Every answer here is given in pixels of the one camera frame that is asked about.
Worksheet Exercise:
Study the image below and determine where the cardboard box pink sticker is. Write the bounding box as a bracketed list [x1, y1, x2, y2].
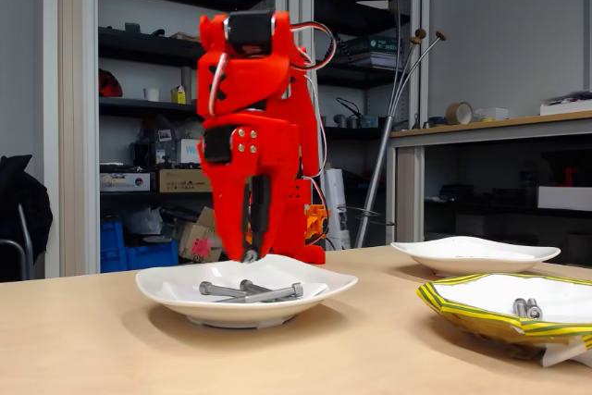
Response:
[178, 206, 224, 263]

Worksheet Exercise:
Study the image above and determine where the orange printed mount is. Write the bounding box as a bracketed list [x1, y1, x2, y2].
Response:
[303, 204, 330, 248]

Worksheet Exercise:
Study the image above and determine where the small white box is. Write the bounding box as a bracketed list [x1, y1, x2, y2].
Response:
[475, 106, 510, 121]

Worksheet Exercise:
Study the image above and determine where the long brown cardboard box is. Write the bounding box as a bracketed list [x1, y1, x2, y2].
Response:
[158, 168, 214, 194]

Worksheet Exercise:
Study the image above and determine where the brown tape roll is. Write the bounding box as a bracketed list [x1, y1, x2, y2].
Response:
[445, 101, 475, 126]

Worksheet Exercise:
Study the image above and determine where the white square plate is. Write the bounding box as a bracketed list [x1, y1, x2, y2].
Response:
[135, 253, 359, 329]
[390, 236, 562, 278]

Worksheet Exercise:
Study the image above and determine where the metal chair frame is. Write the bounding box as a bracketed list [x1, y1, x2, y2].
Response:
[0, 203, 36, 281]

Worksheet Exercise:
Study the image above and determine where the yellow green striped plate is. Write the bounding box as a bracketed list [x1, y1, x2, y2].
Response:
[414, 272, 592, 368]

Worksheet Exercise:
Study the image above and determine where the cardboard tube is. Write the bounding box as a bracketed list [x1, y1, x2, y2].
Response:
[180, 66, 193, 105]

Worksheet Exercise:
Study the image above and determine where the white storage box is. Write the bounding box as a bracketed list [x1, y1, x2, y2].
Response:
[537, 185, 592, 212]

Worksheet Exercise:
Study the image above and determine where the black flexible tripod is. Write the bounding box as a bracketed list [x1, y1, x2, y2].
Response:
[335, 32, 352, 64]

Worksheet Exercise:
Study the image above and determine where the silver coat stand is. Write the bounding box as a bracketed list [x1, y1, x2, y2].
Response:
[353, 0, 449, 249]

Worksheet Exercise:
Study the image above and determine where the white servo cable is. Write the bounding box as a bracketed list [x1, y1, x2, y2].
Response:
[206, 51, 231, 117]

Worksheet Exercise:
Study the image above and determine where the grey wooden-top workbench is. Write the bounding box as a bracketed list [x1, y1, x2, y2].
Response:
[388, 110, 592, 243]

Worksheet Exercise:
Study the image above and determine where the white Weller box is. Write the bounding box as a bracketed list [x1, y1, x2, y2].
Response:
[179, 138, 204, 166]

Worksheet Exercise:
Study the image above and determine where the low blue plastic crate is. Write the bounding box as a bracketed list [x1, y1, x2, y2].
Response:
[124, 241, 179, 271]

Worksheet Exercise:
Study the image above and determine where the white tray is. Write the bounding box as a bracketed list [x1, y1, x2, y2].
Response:
[539, 91, 592, 117]

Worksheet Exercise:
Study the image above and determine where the flat white printed box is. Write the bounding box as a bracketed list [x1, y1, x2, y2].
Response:
[99, 172, 152, 193]

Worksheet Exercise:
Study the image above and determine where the black red looped cable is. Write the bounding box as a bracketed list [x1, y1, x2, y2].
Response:
[290, 19, 338, 73]

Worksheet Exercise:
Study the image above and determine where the tall blue plastic crate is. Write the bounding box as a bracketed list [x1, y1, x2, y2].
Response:
[100, 221, 126, 274]

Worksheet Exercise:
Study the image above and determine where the red black helmet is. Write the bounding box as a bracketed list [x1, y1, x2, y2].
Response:
[98, 68, 124, 99]

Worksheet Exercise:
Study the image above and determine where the black jacket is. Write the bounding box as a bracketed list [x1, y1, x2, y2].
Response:
[0, 154, 55, 266]

